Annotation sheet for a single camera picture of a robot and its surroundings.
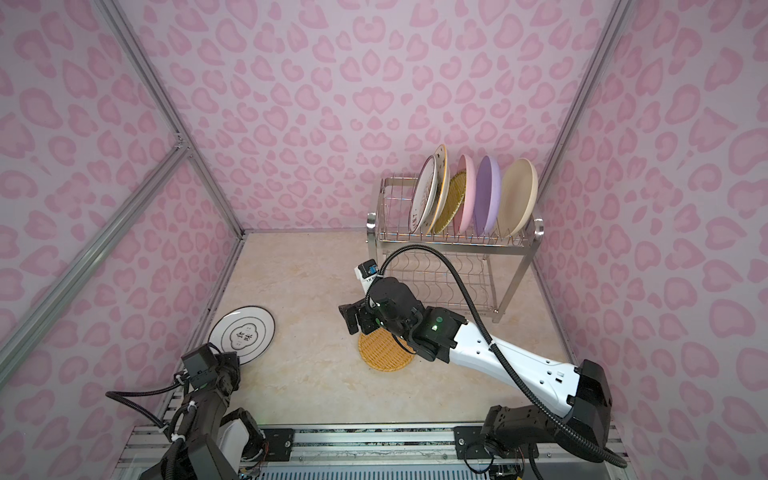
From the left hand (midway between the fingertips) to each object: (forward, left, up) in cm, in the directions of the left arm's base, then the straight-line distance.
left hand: (237, 353), depth 88 cm
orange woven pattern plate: (0, -43, -1) cm, 43 cm away
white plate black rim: (+7, +1, 0) cm, 7 cm away
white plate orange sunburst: (+31, -54, +33) cm, 71 cm away
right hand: (+2, -37, +24) cm, 45 cm away
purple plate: (+62, -83, +8) cm, 104 cm away
